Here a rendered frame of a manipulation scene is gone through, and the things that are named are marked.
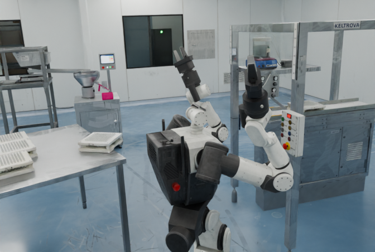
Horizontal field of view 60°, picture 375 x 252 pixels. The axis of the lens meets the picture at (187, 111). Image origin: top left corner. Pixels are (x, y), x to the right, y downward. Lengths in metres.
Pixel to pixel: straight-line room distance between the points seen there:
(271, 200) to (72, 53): 5.47
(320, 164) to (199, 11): 5.32
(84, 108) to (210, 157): 3.65
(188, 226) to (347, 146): 2.37
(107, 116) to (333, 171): 3.00
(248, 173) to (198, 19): 6.74
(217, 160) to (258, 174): 0.17
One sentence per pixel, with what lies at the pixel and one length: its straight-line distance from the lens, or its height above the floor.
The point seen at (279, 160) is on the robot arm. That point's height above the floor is 1.22.
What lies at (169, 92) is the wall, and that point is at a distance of 7.79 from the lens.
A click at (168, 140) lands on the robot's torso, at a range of 1.38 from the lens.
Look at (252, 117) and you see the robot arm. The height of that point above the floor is 1.40.
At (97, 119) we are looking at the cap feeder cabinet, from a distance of 4.78.
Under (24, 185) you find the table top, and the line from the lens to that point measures 2.14.
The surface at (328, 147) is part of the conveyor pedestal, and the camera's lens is 3.41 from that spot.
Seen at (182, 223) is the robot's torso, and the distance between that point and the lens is 1.49.
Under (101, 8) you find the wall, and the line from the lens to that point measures 7.47.
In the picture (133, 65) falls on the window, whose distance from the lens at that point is 7.55.
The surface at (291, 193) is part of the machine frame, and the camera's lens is 2.36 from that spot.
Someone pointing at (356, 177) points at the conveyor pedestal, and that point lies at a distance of 3.77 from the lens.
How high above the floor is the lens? 1.72
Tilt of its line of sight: 15 degrees down
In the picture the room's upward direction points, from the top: 2 degrees counter-clockwise
